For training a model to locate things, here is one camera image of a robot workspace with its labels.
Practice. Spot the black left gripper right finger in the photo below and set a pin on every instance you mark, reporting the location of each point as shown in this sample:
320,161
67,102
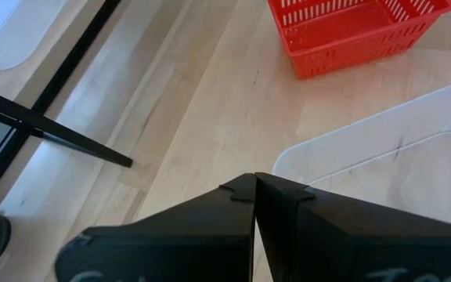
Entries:
366,250

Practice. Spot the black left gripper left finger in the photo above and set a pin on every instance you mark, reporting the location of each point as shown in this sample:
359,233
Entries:
170,250

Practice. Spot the wooden shelf with black legs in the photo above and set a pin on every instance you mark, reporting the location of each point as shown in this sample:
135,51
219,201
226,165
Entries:
76,140

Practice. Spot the red plastic basket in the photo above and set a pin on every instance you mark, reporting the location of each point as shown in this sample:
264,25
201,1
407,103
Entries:
347,35

